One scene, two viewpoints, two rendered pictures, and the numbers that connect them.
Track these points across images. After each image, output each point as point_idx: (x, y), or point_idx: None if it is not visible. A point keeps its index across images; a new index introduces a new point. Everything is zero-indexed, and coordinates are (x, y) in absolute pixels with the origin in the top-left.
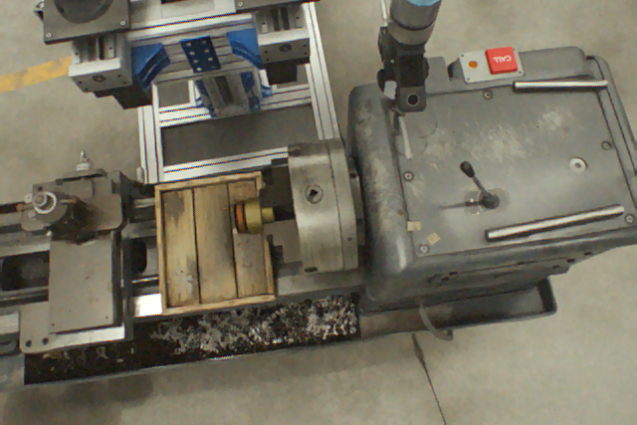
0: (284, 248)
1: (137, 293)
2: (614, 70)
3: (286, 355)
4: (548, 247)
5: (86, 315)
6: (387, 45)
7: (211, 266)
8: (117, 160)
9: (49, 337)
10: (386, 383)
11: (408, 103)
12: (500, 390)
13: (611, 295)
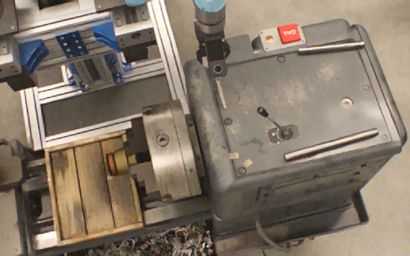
0: (145, 182)
1: (36, 232)
2: None
3: None
4: (329, 161)
5: (0, 249)
6: (199, 34)
7: (92, 206)
8: (5, 136)
9: None
10: None
11: (215, 71)
12: None
13: None
